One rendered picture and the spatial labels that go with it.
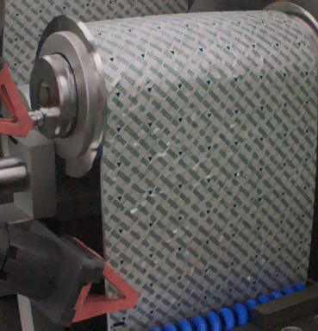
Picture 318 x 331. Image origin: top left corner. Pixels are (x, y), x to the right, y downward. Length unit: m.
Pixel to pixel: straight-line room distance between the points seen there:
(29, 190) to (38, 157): 0.03
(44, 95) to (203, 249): 0.20
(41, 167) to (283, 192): 0.23
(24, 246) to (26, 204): 0.12
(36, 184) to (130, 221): 0.09
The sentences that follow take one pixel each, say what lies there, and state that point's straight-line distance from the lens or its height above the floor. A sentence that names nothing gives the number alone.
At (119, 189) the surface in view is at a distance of 0.77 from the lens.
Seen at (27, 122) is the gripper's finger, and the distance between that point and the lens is 0.78.
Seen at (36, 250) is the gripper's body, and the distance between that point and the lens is 0.73.
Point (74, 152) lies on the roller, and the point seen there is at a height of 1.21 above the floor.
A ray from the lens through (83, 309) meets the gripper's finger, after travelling 0.77.
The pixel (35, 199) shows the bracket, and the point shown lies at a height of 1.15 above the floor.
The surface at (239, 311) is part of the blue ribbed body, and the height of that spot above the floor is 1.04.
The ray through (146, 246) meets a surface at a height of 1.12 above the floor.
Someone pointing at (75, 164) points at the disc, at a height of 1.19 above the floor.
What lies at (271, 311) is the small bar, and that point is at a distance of 0.84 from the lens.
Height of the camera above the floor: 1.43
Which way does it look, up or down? 18 degrees down
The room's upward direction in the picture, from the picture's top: straight up
